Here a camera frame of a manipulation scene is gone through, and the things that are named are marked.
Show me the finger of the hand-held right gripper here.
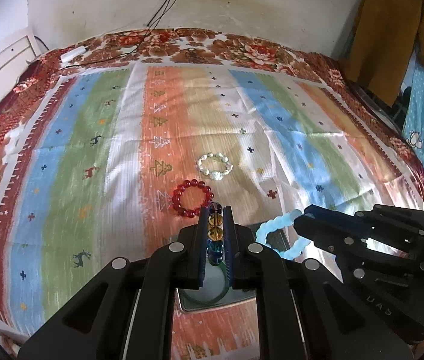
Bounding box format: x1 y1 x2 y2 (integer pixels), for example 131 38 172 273
293 215 424 283
304 204 424 241

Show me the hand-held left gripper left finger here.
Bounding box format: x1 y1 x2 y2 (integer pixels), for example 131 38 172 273
17 205 209 360

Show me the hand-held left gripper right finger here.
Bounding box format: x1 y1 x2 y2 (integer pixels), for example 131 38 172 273
222 205 415 360

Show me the multicoloured glass bead bracelet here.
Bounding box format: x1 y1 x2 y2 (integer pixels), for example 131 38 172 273
206 202 224 267

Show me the light blue bead bracelet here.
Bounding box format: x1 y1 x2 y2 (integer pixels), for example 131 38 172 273
255 210 312 260

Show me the silver metal tin box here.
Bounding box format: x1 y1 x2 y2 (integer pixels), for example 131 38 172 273
174 227 332 314

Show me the green jade bangle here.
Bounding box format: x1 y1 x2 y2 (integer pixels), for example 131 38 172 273
180 260 232 304

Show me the white bead bracelet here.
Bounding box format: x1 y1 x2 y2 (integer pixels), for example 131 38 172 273
196 152 234 181

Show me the red floral blanket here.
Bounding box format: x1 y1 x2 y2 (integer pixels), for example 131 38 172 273
0 28 424 346

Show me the brown jacket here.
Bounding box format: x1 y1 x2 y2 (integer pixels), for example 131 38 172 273
343 0 424 107

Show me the white charger adapter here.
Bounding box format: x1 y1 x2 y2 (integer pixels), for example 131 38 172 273
61 47 87 62

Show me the white headboard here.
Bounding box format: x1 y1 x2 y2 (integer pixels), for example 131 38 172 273
0 34 42 98

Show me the red bead bracelet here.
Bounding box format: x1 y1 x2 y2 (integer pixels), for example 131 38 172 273
170 180 214 218

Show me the black cable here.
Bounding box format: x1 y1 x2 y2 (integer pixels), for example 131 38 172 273
122 0 182 61
62 0 175 70

